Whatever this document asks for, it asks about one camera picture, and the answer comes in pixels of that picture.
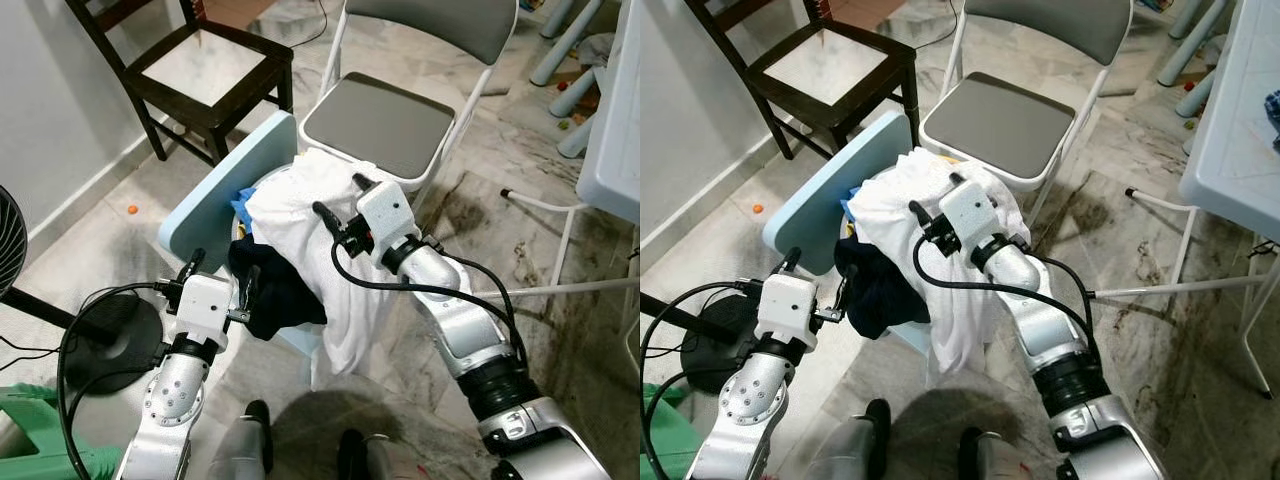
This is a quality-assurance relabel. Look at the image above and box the white shirt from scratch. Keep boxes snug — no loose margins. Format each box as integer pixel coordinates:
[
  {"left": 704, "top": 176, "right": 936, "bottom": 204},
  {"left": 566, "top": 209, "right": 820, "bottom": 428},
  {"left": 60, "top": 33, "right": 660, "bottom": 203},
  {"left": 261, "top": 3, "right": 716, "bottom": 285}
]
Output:
[
  {"left": 848, "top": 148, "right": 1031, "bottom": 376},
  {"left": 245, "top": 148, "right": 421, "bottom": 376}
]

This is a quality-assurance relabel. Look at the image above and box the dark navy garment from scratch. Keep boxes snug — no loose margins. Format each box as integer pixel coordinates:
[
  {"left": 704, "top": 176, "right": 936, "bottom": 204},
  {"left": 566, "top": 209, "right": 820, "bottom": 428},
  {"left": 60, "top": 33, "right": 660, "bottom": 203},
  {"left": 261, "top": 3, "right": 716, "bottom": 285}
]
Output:
[
  {"left": 228, "top": 235, "right": 329, "bottom": 341},
  {"left": 835, "top": 235, "right": 931, "bottom": 341}
]

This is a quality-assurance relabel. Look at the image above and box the grey white folding chair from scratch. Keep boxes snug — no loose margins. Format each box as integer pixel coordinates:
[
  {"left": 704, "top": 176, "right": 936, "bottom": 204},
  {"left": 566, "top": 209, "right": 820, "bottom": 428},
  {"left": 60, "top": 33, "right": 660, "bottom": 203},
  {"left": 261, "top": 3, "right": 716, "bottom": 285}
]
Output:
[
  {"left": 298, "top": 0, "right": 521, "bottom": 201},
  {"left": 918, "top": 0, "right": 1136, "bottom": 196}
]

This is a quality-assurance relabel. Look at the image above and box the small blue cloth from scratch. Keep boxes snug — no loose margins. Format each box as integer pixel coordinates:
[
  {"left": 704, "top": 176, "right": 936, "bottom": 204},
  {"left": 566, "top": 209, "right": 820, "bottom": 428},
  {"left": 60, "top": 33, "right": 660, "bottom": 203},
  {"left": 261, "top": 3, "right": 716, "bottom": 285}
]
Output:
[
  {"left": 230, "top": 183, "right": 263, "bottom": 226},
  {"left": 840, "top": 183, "right": 869, "bottom": 226}
]

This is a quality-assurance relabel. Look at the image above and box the light blue plastic chair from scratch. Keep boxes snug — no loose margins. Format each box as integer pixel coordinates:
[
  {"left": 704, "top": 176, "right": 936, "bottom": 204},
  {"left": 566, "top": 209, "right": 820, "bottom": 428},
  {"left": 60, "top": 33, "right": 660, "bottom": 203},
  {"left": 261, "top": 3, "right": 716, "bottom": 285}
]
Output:
[
  {"left": 763, "top": 110, "right": 941, "bottom": 386},
  {"left": 158, "top": 110, "right": 336, "bottom": 391}
]

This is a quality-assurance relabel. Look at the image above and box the black standing fan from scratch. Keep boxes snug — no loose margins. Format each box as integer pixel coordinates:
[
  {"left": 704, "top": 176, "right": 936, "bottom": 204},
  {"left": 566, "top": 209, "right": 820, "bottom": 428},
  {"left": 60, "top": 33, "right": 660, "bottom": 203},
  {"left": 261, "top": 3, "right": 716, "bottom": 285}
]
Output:
[
  {"left": 640, "top": 290, "right": 761, "bottom": 396},
  {"left": 0, "top": 185, "right": 166, "bottom": 396}
]

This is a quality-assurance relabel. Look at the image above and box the dark wooden chair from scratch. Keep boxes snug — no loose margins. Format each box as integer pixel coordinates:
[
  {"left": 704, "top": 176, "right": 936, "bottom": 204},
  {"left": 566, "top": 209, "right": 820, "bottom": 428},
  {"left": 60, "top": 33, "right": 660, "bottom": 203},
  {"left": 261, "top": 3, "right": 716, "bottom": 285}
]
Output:
[
  {"left": 65, "top": 0, "right": 296, "bottom": 166},
  {"left": 685, "top": 0, "right": 921, "bottom": 161}
]

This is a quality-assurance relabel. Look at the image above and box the robot left leg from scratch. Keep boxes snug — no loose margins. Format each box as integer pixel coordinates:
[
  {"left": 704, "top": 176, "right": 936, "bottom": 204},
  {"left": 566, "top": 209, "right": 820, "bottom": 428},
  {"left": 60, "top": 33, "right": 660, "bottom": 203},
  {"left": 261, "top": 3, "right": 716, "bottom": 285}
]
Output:
[
  {"left": 210, "top": 400, "right": 273, "bottom": 480},
  {"left": 805, "top": 398, "right": 893, "bottom": 480}
]

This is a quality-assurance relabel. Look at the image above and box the robot leg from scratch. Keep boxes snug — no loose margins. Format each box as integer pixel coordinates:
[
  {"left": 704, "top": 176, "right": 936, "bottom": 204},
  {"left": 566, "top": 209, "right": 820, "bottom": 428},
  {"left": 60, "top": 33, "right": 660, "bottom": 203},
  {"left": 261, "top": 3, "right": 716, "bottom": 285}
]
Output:
[
  {"left": 958, "top": 428, "right": 1041, "bottom": 480},
  {"left": 805, "top": 398, "right": 893, "bottom": 480},
  {"left": 210, "top": 400, "right": 273, "bottom": 480},
  {"left": 337, "top": 428, "right": 421, "bottom": 480}
]

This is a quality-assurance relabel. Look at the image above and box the robot right leg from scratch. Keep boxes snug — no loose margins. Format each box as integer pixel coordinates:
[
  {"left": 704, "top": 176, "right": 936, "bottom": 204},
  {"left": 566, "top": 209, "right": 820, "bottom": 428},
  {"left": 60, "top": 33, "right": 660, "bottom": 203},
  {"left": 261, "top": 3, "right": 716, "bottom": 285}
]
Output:
[
  {"left": 337, "top": 428, "right": 421, "bottom": 480},
  {"left": 958, "top": 428, "right": 1041, "bottom": 480}
]

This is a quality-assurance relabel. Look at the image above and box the green plastic stool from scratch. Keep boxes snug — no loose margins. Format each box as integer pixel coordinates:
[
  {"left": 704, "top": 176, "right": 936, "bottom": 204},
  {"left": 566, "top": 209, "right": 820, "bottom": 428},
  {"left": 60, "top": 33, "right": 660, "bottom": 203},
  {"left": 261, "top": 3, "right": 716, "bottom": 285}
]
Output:
[
  {"left": 0, "top": 385, "right": 126, "bottom": 480},
  {"left": 640, "top": 385, "right": 706, "bottom": 480}
]

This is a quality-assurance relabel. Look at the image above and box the pale blue play table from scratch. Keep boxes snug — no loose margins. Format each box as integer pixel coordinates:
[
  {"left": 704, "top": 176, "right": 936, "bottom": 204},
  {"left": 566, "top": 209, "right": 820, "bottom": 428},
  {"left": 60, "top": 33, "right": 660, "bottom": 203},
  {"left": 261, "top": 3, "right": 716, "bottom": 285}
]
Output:
[
  {"left": 1155, "top": 0, "right": 1236, "bottom": 121},
  {"left": 528, "top": 0, "right": 613, "bottom": 161}
]

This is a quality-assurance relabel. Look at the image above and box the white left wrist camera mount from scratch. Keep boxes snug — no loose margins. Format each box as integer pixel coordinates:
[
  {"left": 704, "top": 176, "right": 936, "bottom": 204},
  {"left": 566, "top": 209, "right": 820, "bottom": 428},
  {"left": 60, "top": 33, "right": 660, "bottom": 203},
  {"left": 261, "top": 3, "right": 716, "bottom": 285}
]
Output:
[
  {"left": 175, "top": 272, "right": 236, "bottom": 351},
  {"left": 755, "top": 272, "right": 819, "bottom": 351}
]

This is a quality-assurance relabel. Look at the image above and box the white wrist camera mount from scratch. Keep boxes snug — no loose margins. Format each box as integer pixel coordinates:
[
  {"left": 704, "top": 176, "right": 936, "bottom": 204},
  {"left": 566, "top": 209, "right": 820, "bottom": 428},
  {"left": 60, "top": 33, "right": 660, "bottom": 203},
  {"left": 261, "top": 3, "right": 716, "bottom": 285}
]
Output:
[
  {"left": 938, "top": 180, "right": 1004, "bottom": 256},
  {"left": 355, "top": 180, "right": 421, "bottom": 256},
  {"left": 755, "top": 272, "right": 819, "bottom": 351},
  {"left": 175, "top": 272, "right": 236, "bottom": 351}
]

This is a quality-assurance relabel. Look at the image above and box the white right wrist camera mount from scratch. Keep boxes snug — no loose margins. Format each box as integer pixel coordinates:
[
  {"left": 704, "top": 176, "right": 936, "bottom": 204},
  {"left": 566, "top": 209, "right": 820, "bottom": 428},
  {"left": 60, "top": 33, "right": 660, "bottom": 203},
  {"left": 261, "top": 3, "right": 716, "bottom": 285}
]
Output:
[
  {"left": 938, "top": 180, "right": 1004, "bottom": 256},
  {"left": 355, "top": 180, "right": 421, "bottom": 256}
]

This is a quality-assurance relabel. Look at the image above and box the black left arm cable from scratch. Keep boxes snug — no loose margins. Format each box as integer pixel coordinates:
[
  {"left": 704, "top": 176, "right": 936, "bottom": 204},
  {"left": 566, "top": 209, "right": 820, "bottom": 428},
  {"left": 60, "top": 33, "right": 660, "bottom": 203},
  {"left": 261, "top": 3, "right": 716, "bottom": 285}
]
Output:
[
  {"left": 55, "top": 282, "right": 186, "bottom": 476},
  {"left": 640, "top": 282, "right": 766, "bottom": 476}
]

